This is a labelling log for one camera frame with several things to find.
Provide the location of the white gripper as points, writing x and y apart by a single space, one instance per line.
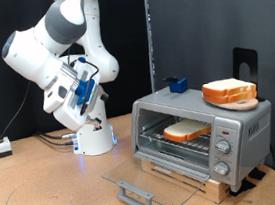
75 118

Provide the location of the blue spatula grip block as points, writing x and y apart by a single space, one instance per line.
179 86

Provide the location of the white bread slice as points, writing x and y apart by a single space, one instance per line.
224 99
226 86
186 128

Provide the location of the silver oven knob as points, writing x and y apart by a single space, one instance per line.
223 146
221 168

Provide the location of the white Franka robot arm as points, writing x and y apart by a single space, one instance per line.
96 64

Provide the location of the silver toaster oven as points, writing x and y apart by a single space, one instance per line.
248 129

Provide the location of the vertical aluminium pole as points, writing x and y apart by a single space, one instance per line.
149 30

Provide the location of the grey emergency stop box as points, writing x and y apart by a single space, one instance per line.
1 147

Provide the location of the wooden block base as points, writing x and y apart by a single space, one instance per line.
215 192

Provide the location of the black metal bookend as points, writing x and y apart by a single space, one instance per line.
236 55

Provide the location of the black foam pad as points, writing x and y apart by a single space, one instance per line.
257 174
245 186

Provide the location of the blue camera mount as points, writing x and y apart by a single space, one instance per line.
83 89

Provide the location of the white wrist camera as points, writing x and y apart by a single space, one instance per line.
56 99

